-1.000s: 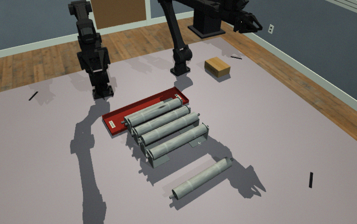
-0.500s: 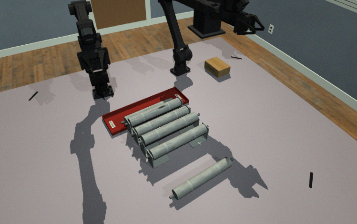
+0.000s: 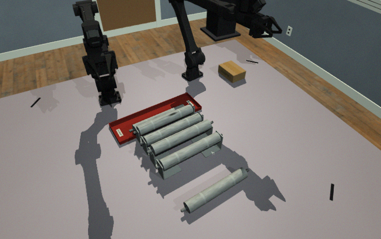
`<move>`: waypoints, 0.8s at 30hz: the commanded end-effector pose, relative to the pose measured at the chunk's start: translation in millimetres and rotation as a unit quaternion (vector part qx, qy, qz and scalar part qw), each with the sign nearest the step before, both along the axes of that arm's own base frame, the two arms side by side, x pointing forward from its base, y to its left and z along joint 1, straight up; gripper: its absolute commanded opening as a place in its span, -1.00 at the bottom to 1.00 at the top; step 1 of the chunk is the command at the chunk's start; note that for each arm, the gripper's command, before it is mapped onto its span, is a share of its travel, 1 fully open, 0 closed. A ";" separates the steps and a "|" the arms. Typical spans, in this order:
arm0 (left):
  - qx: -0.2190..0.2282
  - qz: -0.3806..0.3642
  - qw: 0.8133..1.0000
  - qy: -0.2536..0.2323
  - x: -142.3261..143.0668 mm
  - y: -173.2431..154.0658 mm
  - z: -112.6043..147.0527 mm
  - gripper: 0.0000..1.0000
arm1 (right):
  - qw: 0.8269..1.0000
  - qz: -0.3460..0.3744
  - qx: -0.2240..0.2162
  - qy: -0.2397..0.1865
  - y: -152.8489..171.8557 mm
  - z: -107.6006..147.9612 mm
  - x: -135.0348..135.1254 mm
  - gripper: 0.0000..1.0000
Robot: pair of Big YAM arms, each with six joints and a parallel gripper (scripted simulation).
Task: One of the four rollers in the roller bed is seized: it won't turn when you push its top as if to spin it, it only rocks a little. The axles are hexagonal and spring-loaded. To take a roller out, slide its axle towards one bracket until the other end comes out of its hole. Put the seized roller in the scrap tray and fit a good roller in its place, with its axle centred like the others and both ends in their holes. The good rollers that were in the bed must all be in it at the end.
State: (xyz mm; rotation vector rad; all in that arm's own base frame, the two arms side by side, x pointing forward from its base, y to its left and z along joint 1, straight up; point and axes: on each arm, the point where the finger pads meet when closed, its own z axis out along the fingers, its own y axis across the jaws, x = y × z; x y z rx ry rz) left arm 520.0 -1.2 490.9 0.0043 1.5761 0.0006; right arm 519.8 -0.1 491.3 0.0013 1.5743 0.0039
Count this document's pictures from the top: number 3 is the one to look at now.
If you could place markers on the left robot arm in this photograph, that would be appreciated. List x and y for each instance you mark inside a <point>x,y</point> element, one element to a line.
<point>235,12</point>

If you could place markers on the brown cardboard box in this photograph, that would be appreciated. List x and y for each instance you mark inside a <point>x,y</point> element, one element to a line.
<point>231,71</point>

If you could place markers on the red scrap tray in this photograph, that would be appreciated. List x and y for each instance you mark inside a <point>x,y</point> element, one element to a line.
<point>121,127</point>

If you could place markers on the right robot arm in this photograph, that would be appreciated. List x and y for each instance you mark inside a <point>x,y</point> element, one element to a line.
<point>95,42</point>

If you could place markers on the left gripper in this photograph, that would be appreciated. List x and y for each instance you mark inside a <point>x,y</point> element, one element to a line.
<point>261,25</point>

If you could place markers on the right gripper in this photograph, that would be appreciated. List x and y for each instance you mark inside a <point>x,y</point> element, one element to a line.
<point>100,64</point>

